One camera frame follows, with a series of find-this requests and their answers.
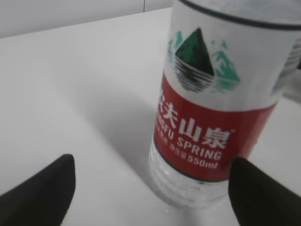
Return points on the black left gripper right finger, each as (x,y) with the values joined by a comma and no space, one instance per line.
(259,200)

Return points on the clear Nongfu Spring water bottle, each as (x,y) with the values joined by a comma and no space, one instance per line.
(227,63)

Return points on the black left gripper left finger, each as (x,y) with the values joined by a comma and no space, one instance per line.
(43,199)

